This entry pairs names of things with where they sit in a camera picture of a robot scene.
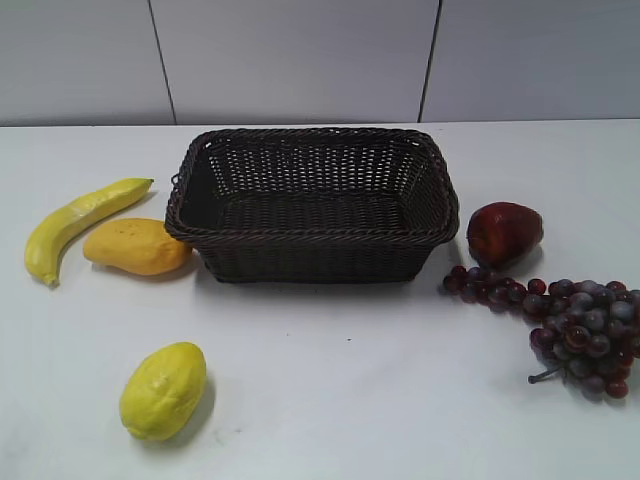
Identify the yellow banana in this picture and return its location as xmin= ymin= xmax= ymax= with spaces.
xmin=24 ymin=178 xmax=154 ymax=288

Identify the yellow lemon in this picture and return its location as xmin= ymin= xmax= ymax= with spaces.
xmin=119 ymin=342 xmax=207 ymax=442

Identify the black woven basket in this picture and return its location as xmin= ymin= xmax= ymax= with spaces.
xmin=165 ymin=127 xmax=460 ymax=284

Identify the dark red apple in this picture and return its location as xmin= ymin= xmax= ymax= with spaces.
xmin=466 ymin=202 xmax=544 ymax=270

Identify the purple grape bunch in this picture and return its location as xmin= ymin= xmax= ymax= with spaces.
xmin=441 ymin=265 xmax=639 ymax=400

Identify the orange-yellow mango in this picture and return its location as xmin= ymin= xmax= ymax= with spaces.
xmin=83 ymin=218 xmax=192 ymax=276

